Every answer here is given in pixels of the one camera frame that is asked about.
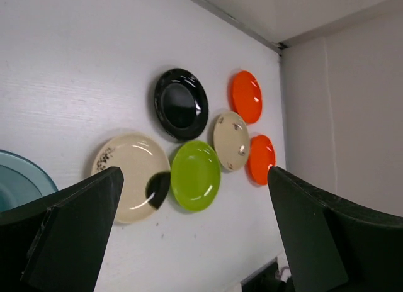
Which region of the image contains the teal plastic bin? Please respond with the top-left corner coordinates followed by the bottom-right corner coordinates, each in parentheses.
top-left (1, 150), bottom-right (58, 212)

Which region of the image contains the orange plate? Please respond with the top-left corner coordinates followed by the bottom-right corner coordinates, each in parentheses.
top-left (247, 135), bottom-right (276, 186)
top-left (230, 70), bottom-right (263, 124)

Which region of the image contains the green plate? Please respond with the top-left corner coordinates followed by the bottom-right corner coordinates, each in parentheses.
top-left (171, 140), bottom-right (221, 213)

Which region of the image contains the beige plate with black patch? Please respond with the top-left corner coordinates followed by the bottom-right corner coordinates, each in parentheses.
top-left (91, 133), bottom-right (171, 224)

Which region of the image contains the orange plate upper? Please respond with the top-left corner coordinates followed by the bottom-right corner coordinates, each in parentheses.
top-left (230, 70), bottom-right (263, 124)

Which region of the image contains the orange plate lower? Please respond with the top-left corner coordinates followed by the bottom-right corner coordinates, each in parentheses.
top-left (247, 135), bottom-right (276, 186)

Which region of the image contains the beige plate with flowers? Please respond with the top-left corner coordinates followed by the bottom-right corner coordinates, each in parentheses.
top-left (213, 111), bottom-right (250, 172)

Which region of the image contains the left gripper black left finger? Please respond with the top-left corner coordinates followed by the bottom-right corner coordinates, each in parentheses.
top-left (1, 167), bottom-right (124, 291)

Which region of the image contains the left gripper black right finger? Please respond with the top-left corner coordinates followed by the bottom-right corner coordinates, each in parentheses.
top-left (268, 167), bottom-right (402, 291)

